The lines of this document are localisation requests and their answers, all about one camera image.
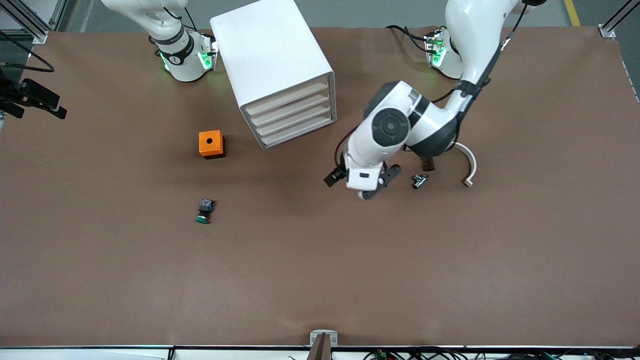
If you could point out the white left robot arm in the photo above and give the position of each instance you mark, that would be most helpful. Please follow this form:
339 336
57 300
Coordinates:
390 127

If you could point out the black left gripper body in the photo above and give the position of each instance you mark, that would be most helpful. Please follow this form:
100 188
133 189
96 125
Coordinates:
340 170

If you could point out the silver metal fitting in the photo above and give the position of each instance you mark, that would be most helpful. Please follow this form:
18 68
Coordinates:
419 182

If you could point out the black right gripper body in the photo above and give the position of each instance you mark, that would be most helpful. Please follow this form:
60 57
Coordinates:
20 94

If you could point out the green push button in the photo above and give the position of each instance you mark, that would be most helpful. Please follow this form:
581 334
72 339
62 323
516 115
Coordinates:
202 219

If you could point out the orange button enclosure box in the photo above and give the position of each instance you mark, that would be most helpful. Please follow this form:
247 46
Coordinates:
210 142

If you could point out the white curved plastic bracket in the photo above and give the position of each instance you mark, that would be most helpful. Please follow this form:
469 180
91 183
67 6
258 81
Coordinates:
472 162

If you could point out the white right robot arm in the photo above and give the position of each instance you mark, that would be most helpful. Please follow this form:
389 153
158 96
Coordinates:
185 65

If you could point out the aluminium frame post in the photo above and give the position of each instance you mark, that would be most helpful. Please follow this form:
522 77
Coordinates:
606 31
37 35

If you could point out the brown table cover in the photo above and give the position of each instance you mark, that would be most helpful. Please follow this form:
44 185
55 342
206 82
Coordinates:
320 275

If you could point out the dark brown terminal block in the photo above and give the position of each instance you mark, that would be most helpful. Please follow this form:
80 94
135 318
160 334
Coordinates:
428 165

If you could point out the white table edge rail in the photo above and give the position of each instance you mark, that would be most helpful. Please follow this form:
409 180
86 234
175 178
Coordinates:
100 354

